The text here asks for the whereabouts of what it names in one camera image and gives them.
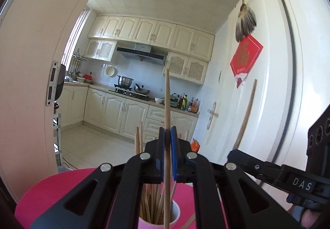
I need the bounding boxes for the cream lower kitchen cabinets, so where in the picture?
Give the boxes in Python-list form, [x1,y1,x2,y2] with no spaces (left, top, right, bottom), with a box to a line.
[55,84,200,147]

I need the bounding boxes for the cream kitchen cabinets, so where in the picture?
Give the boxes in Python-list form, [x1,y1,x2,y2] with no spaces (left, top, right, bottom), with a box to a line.
[55,84,200,147]
[84,16,215,85]

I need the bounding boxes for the cream upper kitchen cabinets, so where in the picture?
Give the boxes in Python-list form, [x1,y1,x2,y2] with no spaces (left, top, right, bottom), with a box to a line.
[84,16,215,85]

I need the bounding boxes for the person's right hand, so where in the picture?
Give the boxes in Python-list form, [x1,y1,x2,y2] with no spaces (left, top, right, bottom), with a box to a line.
[288,206,329,229]

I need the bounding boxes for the pink round table mat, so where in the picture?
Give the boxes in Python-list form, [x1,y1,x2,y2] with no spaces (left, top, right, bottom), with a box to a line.
[14,166,225,229]

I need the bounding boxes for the pink cylindrical utensil cup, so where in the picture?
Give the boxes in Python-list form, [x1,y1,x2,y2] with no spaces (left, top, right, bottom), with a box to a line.
[138,199,181,229]

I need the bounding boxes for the red paper door decoration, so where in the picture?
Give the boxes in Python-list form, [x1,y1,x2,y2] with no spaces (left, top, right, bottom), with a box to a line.
[230,35,263,88]

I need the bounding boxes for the dark frying pan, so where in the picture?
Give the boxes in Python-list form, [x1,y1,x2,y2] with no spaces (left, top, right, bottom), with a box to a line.
[134,83,150,95]

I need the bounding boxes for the steel cooking pot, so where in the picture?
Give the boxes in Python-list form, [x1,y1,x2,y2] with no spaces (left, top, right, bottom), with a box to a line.
[118,75,134,89]

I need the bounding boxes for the feather fan on door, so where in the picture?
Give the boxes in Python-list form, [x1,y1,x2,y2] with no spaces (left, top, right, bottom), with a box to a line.
[235,0,257,42]

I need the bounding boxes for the black range hood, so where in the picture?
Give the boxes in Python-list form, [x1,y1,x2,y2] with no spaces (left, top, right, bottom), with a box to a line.
[116,44,166,65]

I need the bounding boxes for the cream open door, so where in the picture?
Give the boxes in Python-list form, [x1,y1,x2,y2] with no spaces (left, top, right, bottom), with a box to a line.
[1,0,88,201]

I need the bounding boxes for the white door with handle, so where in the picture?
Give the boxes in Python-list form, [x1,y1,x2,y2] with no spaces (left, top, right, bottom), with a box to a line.
[194,0,329,169]

